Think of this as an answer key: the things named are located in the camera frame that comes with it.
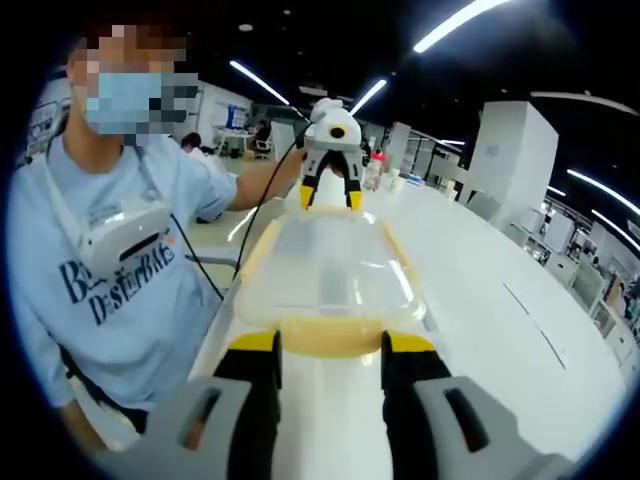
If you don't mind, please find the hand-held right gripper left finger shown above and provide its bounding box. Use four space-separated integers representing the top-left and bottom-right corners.
102 329 284 480

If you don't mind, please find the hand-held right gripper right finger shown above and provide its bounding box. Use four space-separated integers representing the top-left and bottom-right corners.
380 328 571 480

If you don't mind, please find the clear lid with yellow latches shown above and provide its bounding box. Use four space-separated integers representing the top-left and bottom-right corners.
233 206 427 360

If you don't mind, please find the clear jar with red lid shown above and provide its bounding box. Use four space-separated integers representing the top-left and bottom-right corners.
362 149 387 192

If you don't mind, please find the long ceiling light strip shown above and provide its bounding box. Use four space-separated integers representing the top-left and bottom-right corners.
228 59 292 107
351 78 390 115
412 0 507 55
566 168 640 217

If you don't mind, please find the person in light blue shirt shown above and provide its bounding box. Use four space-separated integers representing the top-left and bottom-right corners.
5 130 240 437

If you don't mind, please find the grey office chair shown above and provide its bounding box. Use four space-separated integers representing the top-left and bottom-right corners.
467 192 501 226

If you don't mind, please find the white chest device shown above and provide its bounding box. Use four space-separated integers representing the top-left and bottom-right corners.
77 205 176 274

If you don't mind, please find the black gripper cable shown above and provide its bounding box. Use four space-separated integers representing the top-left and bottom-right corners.
232 115 314 284
168 212 226 302

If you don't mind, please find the blue framed wall board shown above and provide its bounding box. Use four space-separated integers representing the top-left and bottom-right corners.
214 97 251 132

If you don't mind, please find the white neck strap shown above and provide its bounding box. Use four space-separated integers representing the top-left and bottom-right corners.
42 135 161 254

